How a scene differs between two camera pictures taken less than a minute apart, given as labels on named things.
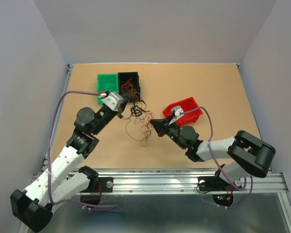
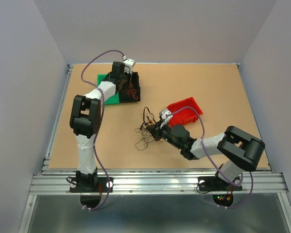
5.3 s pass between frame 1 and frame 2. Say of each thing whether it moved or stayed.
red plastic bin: stayed
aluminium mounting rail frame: stayed
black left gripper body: moved
